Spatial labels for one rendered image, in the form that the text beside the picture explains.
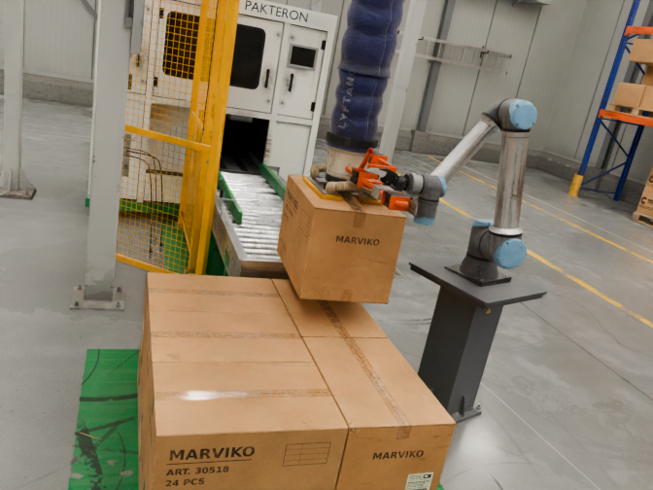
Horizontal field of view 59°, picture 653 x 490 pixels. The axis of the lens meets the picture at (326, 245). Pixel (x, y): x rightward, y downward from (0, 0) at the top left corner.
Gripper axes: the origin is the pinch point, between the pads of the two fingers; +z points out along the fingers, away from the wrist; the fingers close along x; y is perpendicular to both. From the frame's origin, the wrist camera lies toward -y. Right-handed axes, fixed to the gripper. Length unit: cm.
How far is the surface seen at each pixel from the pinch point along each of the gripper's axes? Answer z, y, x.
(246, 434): 54, -73, -66
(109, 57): 105, 123, 23
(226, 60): 43, 128, 31
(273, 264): 18, 52, -61
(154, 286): 77, 30, -65
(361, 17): 8, 19, 61
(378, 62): -1.7, 16.3, 45.4
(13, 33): 185, 334, 15
